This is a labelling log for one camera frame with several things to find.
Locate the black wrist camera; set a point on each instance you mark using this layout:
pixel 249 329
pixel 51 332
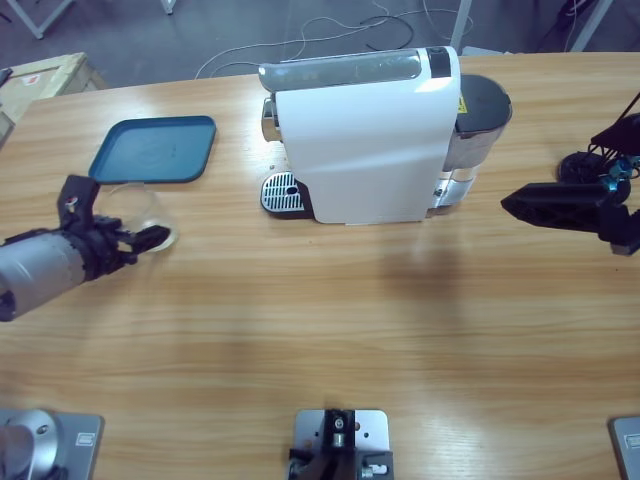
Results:
pixel 75 195

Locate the white metal table frame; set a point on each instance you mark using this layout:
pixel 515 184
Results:
pixel 39 31

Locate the white slanted frame leg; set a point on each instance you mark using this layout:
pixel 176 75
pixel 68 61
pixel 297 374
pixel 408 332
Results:
pixel 590 27

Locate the chrome grid drip tray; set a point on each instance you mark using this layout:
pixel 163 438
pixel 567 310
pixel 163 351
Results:
pixel 280 195

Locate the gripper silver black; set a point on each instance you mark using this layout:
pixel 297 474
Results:
pixel 45 265
pixel 622 230

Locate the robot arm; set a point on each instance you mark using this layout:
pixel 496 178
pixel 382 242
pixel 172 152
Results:
pixel 12 447

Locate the yellow warning sticker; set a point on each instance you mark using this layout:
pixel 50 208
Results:
pixel 462 105

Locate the water tank with black lid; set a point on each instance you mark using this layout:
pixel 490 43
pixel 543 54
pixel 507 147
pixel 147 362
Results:
pixel 482 100

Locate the blue coffee capsule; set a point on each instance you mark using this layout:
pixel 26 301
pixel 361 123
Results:
pixel 611 184
pixel 626 165

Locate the black capsule holder stand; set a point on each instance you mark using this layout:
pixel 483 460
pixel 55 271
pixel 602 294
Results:
pixel 575 167

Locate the white block with dark post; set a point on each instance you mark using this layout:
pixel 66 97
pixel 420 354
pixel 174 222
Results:
pixel 340 435

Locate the white metal frame leg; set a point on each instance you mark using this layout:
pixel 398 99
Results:
pixel 168 6

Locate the white capsule coffee machine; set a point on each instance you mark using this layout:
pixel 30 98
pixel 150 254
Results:
pixel 360 150

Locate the wooden crate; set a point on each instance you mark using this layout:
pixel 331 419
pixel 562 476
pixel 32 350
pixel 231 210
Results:
pixel 50 75

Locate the grey metal post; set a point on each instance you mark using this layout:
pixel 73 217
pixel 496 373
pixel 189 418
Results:
pixel 460 25

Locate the blue plastic tray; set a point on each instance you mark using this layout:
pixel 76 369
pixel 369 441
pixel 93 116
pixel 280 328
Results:
pixel 150 150

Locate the arm grey base plate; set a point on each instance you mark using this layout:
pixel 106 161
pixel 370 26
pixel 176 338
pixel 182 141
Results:
pixel 627 445
pixel 80 440

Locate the clear drinking glass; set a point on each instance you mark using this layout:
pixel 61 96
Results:
pixel 140 205

